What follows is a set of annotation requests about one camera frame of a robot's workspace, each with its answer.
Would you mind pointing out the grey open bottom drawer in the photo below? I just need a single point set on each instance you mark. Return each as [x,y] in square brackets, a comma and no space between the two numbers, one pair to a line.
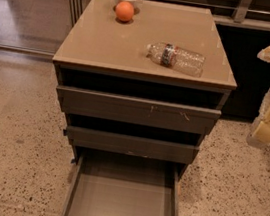
[109,184]

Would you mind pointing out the grey middle drawer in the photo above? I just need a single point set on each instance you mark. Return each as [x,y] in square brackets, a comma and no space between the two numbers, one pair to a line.
[132,145]

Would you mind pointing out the clear plastic water bottle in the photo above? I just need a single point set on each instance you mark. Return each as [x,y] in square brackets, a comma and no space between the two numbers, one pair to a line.
[176,58]

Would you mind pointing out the orange ball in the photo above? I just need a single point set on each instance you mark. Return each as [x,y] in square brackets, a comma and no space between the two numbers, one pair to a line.
[124,11]

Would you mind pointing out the beige drawer cabinet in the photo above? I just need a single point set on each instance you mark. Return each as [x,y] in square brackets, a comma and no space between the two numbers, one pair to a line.
[104,55]

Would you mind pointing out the grey top drawer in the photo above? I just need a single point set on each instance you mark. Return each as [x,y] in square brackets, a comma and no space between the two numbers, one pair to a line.
[137,111]

